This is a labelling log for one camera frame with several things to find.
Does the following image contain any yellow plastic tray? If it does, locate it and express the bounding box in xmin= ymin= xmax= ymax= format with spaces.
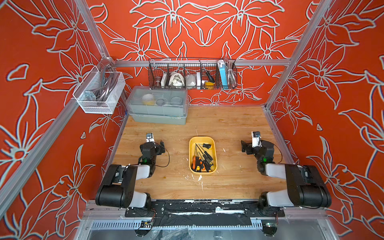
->
xmin=189 ymin=137 xmax=218 ymax=175

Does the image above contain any stubby black yellow screwdriver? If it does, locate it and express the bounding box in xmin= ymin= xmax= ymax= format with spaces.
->
xmin=199 ymin=144 xmax=212 ymax=149

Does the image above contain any long black yellow screwdriver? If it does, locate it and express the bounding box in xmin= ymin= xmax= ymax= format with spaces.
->
xmin=197 ymin=151 xmax=216 ymax=173

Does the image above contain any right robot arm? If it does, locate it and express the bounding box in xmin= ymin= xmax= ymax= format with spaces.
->
xmin=241 ymin=141 xmax=332 ymax=210

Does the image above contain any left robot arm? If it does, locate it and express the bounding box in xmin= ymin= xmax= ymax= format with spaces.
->
xmin=95 ymin=141 xmax=166 ymax=209

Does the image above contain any grey lidded storage box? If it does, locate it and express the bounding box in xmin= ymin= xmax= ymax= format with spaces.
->
xmin=127 ymin=86 xmax=189 ymax=125

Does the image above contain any orange black screwdriver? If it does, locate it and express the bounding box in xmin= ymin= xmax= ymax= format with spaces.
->
xmin=191 ymin=156 xmax=199 ymax=172

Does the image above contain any light blue box in basket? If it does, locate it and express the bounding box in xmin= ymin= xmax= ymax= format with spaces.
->
xmin=217 ymin=60 xmax=228 ymax=90

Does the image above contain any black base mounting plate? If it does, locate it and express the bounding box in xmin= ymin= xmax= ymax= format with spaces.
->
xmin=125 ymin=199 xmax=285 ymax=218

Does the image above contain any white cloth in basket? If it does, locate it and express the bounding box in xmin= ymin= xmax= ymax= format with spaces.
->
xmin=169 ymin=72 xmax=185 ymax=88

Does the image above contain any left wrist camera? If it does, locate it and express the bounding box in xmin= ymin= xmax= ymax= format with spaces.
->
xmin=146 ymin=133 xmax=155 ymax=143

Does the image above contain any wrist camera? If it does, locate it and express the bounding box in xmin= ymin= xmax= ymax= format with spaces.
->
xmin=146 ymin=133 xmax=155 ymax=143
xmin=252 ymin=131 xmax=262 ymax=148

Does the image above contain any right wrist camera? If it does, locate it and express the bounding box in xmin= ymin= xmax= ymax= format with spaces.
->
xmin=252 ymin=131 xmax=262 ymax=148

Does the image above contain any clear plastic wall bin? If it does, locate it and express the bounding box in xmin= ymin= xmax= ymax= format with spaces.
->
xmin=73 ymin=67 xmax=126 ymax=115

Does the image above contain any black wire wall basket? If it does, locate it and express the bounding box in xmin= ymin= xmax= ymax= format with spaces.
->
xmin=148 ymin=58 xmax=238 ymax=90

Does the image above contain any screwdriver in wall basket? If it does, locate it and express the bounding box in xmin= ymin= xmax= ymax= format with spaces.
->
xmin=199 ymin=61 xmax=215 ymax=83

